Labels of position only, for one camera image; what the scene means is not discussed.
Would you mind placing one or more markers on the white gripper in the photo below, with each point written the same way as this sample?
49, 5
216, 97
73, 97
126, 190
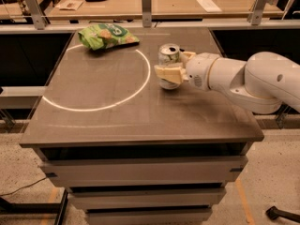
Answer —
198, 69

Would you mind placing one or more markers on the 7up soda can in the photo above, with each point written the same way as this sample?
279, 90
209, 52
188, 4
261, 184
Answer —
168, 54

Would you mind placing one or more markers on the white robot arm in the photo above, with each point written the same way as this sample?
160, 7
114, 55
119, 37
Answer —
260, 84

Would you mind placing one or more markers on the small white paper note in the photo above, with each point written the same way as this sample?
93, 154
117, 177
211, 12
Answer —
209, 6

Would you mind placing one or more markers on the green chip bag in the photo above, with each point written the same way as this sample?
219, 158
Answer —
105, 36

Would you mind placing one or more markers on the grey drawer cabinet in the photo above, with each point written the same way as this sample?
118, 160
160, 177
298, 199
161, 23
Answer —
128, 152

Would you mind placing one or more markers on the paper packet on desk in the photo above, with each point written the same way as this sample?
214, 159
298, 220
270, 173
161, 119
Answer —
70, 5

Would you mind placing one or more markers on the black chair base leg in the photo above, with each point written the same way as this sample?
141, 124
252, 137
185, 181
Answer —
274, 213

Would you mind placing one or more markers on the grey metal bracket centre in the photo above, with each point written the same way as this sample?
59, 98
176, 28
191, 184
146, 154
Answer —
146, 13

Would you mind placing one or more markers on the grey metal bracket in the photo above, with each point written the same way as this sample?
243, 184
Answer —
146, 13
256, 12
37, 15

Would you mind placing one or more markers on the grey metal bracket right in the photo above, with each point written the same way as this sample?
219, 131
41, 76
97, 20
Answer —
256, 12

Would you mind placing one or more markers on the grey metal bracket left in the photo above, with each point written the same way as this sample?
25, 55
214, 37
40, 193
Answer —
37, 15

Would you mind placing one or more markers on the black floor frame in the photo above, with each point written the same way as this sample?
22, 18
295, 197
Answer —
8, 208

